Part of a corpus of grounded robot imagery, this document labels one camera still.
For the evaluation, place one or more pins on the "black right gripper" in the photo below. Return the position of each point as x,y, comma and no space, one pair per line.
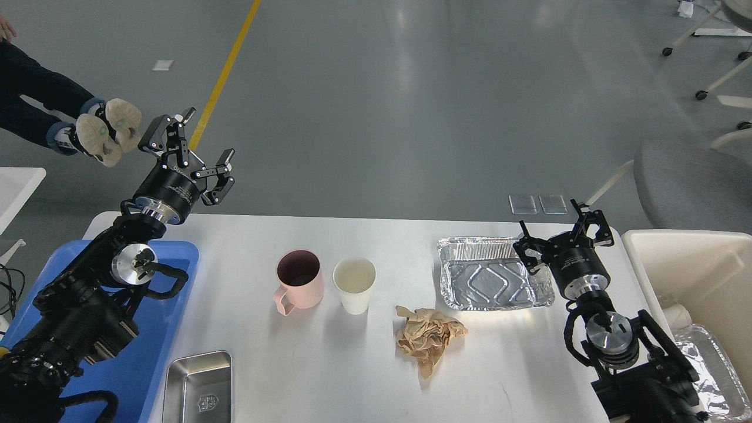
573,261

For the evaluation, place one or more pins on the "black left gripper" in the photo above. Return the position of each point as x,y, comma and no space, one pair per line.
173,186

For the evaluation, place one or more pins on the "pink ribbed mug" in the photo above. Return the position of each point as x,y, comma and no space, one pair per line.
301,282

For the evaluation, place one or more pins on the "stainless steel tray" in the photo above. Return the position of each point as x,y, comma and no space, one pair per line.
199,388

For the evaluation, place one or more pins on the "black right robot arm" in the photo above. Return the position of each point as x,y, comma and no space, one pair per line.
642,375

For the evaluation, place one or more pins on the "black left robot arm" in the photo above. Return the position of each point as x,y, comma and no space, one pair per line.
87,311

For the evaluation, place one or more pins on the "aluminium foil tray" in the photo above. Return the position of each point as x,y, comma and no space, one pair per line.
483,273

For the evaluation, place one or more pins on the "grey office chair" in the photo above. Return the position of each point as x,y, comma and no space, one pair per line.
683,187

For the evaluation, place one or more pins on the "white cup in bin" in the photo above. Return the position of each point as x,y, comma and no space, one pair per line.
677,317

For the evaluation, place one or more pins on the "beige plastic bin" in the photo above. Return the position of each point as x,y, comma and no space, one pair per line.
707,272

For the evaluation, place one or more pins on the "person legs with sneakers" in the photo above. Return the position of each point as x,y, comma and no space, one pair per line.
52,111

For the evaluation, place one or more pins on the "crumpled brown paper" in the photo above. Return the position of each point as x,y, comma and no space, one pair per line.
426,335

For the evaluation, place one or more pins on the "white side table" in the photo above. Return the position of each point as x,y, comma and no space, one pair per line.
17,185

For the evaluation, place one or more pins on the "white paper cup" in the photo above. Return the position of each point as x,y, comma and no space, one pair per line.
354,279

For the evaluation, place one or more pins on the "blue plastic tray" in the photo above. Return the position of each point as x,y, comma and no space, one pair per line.
134,376

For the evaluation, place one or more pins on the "foil tray in bin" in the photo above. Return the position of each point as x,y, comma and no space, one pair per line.
719,387

